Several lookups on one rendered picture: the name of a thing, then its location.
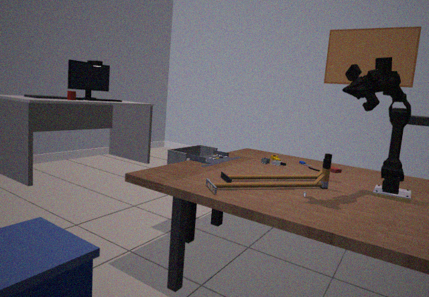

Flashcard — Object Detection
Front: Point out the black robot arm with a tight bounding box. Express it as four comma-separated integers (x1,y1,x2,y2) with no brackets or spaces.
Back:
362,57,412,194

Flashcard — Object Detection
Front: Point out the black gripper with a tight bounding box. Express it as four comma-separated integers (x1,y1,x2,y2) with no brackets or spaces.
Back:
343,64,382,111

